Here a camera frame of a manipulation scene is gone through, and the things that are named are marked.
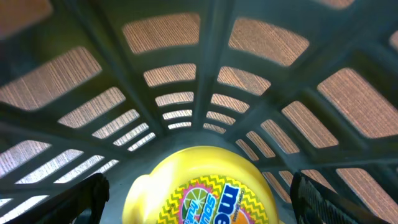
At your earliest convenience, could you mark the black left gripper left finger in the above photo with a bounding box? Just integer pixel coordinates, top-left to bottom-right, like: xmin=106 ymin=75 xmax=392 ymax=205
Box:
xmin=8 ymin=173 xmax=109 ymax=224

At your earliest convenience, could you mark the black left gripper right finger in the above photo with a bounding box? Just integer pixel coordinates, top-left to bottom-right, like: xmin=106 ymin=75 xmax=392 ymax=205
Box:
xmin=290 ymin=172 xmax=388 ymax=224

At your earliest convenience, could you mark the yellow mentos gum bottle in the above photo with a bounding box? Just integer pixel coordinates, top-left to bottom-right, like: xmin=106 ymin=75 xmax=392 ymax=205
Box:
xmin=122 ymin=146 xmax=279 ymax=224

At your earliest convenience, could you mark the grey plastic shopping basket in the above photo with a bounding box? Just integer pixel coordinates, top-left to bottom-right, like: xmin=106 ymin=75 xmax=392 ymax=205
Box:
xmin=1 ymin=0 xmax=397 ymax=223

